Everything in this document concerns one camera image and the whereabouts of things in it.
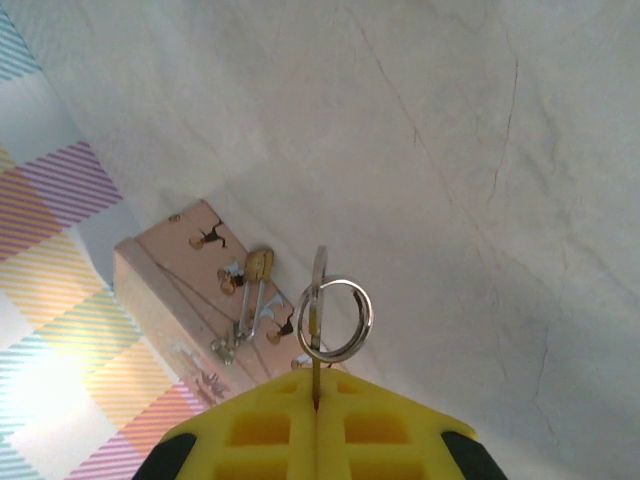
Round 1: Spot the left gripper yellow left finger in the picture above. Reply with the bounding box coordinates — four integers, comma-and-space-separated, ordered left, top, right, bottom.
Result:
134, 369, 318, 480

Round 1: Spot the brass padlock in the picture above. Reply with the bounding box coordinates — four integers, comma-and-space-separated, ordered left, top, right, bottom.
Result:
233, 246, 277, 346

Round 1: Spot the pink tin box with couple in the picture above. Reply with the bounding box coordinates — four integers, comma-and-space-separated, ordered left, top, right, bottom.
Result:
112, 198, 349, 414

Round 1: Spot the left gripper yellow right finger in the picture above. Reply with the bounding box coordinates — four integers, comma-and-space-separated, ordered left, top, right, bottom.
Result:
317, 369, 509, 480

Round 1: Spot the silver key ring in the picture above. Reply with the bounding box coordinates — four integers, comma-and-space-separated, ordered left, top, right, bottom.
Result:
295, 277, 375, 364

